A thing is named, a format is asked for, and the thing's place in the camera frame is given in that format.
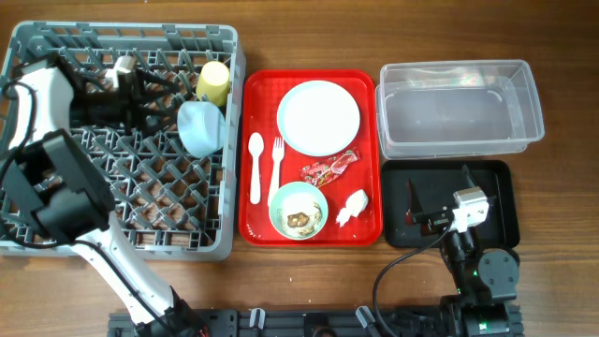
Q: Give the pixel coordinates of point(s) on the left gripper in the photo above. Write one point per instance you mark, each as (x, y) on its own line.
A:
(134, 102)

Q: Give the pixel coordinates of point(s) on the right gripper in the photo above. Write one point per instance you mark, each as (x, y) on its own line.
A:
(415, 212)

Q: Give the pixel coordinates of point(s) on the light blue bowl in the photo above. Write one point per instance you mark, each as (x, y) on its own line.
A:
(201, 127)

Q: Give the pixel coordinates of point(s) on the yellow plastic cup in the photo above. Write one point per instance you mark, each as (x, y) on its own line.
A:
(213, 83)

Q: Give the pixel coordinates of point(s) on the white tissue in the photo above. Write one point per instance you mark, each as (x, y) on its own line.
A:
(354, 205)

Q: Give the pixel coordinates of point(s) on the white plastic spoon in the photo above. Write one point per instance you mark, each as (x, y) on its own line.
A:
(255, 148)

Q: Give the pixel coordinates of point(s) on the red candy wrapper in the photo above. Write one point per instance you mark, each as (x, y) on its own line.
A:
(326, 171)

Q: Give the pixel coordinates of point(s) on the white plastic fork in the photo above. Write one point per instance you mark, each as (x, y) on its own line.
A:
(278, 153)

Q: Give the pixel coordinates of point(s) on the green bowl with food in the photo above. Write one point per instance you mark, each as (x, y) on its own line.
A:
(298, 211)

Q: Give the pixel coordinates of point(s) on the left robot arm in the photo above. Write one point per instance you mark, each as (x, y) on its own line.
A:
(64, 198)

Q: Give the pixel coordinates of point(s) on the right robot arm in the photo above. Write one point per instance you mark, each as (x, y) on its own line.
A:
(486, 278)

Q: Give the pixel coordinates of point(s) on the grey dishwasher rack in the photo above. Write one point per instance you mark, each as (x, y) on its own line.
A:
(170, 204)

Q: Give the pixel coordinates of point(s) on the black plastic tray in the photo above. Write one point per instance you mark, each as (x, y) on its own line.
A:
(435, 182)

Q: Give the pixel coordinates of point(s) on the clear plastic bin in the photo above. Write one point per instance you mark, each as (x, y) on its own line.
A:
(457, 108)

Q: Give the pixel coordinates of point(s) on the red plastic tray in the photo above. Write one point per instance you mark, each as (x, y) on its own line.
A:
(262, 94)

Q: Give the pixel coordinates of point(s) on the light blue plate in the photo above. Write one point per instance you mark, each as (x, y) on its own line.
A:
(318, 118)

